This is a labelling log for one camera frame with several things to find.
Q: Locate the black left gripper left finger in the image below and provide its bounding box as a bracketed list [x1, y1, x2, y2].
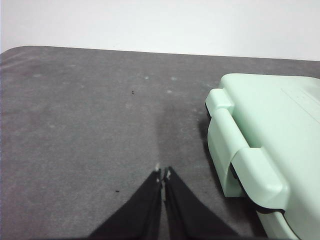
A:
[87, 169, 163, 240]

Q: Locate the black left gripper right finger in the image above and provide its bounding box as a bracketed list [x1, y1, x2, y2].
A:
[162, 166, 243, 240]

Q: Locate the green breakfast machine base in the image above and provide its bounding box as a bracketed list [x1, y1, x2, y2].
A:
[206, 108, 320, 240]

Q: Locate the green grill lid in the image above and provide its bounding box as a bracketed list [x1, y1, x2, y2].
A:
[204, 73, 320, 213]

